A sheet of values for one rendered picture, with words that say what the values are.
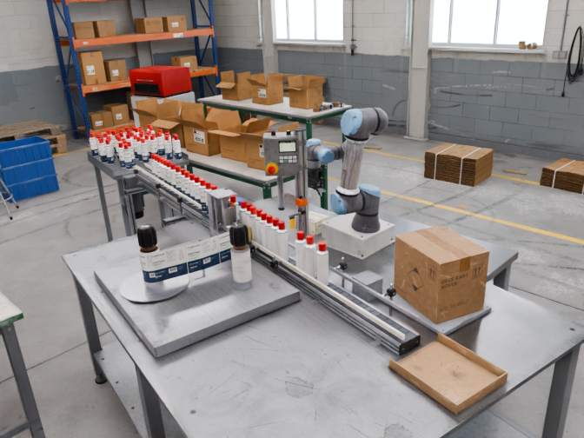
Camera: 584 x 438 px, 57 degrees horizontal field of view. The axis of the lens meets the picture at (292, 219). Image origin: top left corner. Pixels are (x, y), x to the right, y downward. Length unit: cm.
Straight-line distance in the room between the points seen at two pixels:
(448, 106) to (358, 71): 170
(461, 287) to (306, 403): 78
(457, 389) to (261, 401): 66
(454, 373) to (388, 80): 705
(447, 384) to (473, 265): 50
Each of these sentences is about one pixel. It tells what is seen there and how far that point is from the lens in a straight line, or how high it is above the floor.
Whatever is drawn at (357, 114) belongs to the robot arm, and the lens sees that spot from 246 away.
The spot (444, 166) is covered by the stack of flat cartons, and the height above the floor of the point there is 18.
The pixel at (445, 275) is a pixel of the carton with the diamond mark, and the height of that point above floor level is 107.
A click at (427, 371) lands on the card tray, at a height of 83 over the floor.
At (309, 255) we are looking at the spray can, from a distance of 238.
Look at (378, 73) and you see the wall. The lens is 881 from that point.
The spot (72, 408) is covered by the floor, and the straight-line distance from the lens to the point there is 339.
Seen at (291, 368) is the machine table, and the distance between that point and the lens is 200.
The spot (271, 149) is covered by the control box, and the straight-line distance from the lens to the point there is 251.
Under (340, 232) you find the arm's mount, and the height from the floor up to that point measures 94.
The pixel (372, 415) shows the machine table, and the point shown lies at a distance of 182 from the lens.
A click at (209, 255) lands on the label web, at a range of 251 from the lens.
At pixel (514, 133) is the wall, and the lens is 784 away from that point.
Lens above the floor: 206
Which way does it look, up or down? 22 degrees down
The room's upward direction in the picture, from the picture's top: 3 degrees counter-clockwise
